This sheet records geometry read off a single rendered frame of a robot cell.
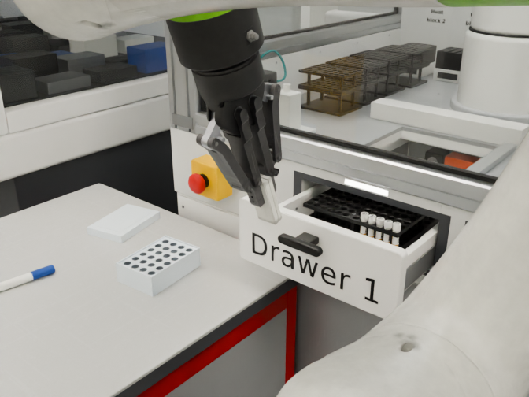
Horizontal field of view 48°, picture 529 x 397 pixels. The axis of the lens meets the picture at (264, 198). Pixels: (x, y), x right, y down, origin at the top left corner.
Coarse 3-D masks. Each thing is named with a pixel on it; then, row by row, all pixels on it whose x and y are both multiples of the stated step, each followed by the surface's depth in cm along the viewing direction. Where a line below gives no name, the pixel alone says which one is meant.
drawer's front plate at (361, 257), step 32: (256, 224) 94; (288, 224) 89; (320, 224) 86; (256, 256) 96; (288, 256) 92; (320, 256) 87; (352, 256) 83; (384, 256) 80; (320, 288) 89; (352, 288) 85; (384, 288) 81
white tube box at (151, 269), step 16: (160, 240) 109; (176, 240) 109; (128, 256) 104; (144, 256) 104; (160, 256) 104; (176, 256) 104; (192, 256) 105; (128, 272) 100; (144, 272) 99; (160, 272) 99; (176, 272) 103; (144, 288) 99; (160, 288) 100
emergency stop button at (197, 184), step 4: (192, 176) 113; (196, 176) 112; (200, 176) 112; (188, 180) 114; (192, 180) 113; (196, 180) 112; (200, 180) 112; (204, 180) 112; (188, 184) 114; (192, 184) 113; (196, 184) 112; (200, 184) 112; (204, 184) 112; (192, 188) 113; (196, 188) 113; (200, 188) 112; (204, 188) 113; (196, 192) 113; (200, 192) 113
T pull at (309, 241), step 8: (304, 232) 87; (280, 240) 86; (288, 240) 85; (296, 240) 85; (304, 240) 85; (312, 240) 85; (296, 248) 85; (304, 248) 84; (312, 248) 83; (320, 248) 83
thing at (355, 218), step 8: (312, 208) 98; (320, 208) 98; (328, 208) 98; (336, 216) 96; (344, 216) 95; (352, 216) 95; (360, 216) 95; (360, 224) 93; (368, 224) 92; (384, 232) 91; (392, 232) 90; (400, 232) 90
